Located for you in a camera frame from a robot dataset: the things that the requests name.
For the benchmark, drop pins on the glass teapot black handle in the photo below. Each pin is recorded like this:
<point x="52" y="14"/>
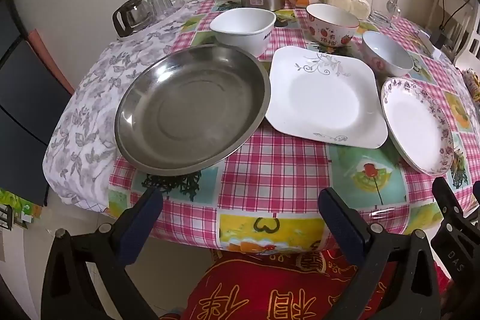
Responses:
<point x="133" y="16"/>

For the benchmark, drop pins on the grey floral towel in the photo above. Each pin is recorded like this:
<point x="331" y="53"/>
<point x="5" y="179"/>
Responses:
<point x="82" y="150"/>

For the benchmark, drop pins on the white square bowl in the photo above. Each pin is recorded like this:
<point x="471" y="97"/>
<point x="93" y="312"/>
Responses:
<point x="247" y="28"/>

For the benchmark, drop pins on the black power adapter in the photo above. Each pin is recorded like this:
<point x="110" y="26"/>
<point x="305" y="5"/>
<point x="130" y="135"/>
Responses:
<point x="438" y="38"/>

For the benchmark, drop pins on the clear drinking glass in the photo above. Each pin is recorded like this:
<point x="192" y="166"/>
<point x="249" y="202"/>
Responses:
<point x="164" y="8"/>

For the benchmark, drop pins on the white plastic basket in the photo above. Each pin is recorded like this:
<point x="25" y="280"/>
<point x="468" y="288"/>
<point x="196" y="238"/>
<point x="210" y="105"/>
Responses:
<point x="457" y="21"/>

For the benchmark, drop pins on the bag of steamed buns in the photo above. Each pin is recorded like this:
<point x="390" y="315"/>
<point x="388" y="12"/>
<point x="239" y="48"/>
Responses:
<point x="359" y="8"/>

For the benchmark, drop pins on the floral rim round plate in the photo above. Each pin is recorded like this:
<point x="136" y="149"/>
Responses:
<point x="418" y="127"/>

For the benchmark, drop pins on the strawberry pattern bowl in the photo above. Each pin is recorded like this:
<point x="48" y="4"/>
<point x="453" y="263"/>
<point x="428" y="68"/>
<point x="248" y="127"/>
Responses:
<point x="331" y="26"/>

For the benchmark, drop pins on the clear glass mug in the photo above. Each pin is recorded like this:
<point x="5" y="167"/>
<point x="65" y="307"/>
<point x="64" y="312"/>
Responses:
<point x="383" y="12"/>

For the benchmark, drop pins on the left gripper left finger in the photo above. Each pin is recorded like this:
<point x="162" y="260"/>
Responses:
<point x="68" y="291"/>

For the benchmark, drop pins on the white square plate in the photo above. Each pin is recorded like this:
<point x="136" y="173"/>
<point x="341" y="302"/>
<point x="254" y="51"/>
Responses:
<point x="325" y="97"/>

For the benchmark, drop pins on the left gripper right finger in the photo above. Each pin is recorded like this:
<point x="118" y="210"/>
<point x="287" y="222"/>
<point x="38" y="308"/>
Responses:
<point x="413" y="290"/>

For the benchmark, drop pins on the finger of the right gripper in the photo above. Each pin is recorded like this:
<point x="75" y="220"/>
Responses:
<point x="457" y="241"/>

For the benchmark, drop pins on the candy packet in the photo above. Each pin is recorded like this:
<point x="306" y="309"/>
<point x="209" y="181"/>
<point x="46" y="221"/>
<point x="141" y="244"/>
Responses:
<point x="473" y="84"/>

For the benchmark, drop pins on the small white bowl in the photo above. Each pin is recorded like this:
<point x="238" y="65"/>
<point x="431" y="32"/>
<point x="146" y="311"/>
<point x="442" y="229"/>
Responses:
<point x="385" y="56"/>

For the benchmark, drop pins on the red embroidered cushion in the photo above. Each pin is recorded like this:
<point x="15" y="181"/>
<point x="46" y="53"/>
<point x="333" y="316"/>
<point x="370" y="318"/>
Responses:
<point x="278" y="286"/>

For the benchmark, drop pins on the large stainless steel plate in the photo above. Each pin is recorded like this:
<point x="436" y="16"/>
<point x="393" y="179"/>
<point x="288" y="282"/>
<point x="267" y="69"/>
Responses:
<point x="191" y="109"/>

